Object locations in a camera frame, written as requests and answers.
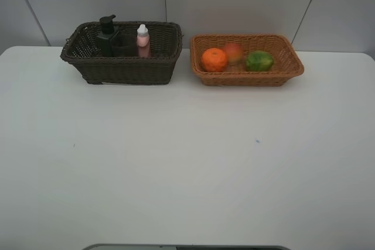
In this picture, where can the orange tangerine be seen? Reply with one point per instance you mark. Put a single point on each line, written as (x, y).
(214, 60)

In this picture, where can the pink spray bottle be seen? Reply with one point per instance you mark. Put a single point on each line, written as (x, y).
(143, 41)

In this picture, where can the green lime fruit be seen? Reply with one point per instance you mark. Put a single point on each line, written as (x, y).
(259, 61)

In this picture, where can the translucent pink plastic cup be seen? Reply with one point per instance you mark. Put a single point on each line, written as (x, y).
(125, 45)

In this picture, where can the dark green pump bottle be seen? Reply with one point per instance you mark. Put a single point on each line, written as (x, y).
(107, 35)

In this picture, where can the light brown wicker basket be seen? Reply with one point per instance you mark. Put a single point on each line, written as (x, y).
(287, 64)

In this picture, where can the dark brown wicker basket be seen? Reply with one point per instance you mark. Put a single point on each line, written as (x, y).
(82, 51)

